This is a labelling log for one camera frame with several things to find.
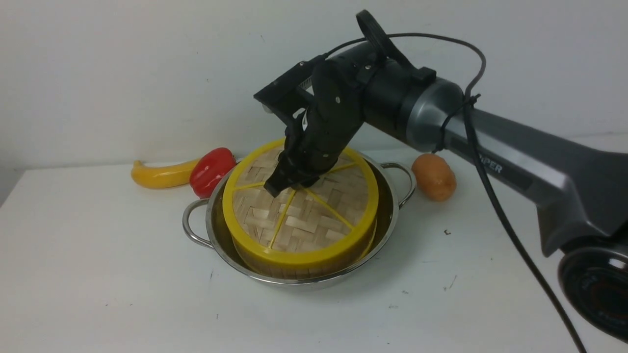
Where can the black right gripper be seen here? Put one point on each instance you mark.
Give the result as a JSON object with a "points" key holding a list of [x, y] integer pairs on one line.
{"points": [[333, 117]]}

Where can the yellow rimmed woven steamer lid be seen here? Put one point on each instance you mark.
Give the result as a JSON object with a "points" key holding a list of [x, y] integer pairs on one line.
{"points": [[343, 197]]}

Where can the yellow rimmed bamboo steamer basket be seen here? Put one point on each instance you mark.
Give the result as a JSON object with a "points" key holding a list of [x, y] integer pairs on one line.
{"points": [[288, 252]]}

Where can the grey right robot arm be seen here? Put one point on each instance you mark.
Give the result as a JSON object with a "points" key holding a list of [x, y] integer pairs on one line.
{"points": [[580, 193]]}

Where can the red toy bell pepper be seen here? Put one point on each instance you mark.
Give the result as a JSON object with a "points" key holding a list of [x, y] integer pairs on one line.
{"points": [[210, 170]]}

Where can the yellow toy banana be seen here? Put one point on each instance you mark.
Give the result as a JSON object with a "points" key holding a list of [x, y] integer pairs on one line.
{"points": [[162, 177]]}

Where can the brown toy potato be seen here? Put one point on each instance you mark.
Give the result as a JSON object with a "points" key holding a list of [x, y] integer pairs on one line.
{"points": [[434, 177]]}

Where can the stainless steel two-handled pot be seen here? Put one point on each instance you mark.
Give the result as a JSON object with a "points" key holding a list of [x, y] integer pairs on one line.
{"points": [[219, 239]]}

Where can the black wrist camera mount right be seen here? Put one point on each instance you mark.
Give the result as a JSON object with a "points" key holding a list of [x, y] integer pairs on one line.
{"points": [[288, 93]]}

